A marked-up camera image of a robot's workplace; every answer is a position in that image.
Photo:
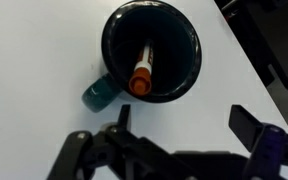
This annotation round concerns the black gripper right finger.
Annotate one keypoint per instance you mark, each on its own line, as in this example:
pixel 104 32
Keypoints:
pixel 270 150

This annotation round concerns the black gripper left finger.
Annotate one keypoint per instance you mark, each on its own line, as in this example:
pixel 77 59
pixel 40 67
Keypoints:
pixel 94 156

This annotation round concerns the red marker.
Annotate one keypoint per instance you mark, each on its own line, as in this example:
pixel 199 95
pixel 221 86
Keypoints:
pixel 140 83

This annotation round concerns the dark green mug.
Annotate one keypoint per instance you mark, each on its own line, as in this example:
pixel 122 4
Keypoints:
pixel 170 86

